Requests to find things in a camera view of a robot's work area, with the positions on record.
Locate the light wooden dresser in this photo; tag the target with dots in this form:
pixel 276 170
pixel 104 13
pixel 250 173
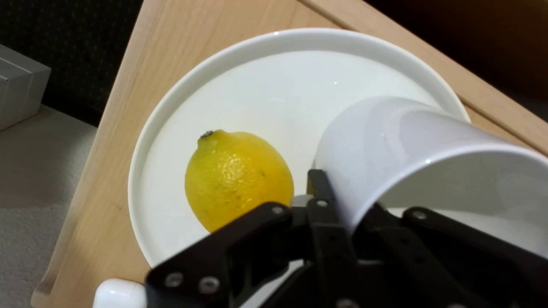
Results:
pixel 91 228

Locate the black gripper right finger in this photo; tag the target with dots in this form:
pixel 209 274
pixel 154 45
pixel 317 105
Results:
pixel 445 262

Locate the white round plate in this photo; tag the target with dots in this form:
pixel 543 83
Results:
pixel 257 96

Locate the small white plastic object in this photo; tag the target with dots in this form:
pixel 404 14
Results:
pixel 116 295

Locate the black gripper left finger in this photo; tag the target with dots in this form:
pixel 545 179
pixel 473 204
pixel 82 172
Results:
pixel 250 245

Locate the white mug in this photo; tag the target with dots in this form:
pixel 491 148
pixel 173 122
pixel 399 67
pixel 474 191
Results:
pixel 411 148

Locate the yellow lemon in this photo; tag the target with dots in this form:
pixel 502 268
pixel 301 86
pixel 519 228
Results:
pixel 233 177

